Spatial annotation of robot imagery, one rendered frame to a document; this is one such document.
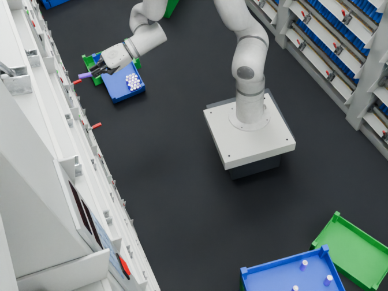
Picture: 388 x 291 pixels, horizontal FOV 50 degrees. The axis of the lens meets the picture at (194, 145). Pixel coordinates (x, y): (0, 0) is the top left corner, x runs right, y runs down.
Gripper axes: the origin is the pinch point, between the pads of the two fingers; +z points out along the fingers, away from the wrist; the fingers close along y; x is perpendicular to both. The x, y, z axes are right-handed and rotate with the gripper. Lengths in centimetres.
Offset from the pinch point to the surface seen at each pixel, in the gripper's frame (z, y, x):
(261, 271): -16, 95, 27
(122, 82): -2, -46, 61
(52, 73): 3, 45, -49
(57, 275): -4, 115, -92
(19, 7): -2, 45, -68
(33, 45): -1, 58, -68
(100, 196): 3, 83, -49
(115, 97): 6, -39, 62
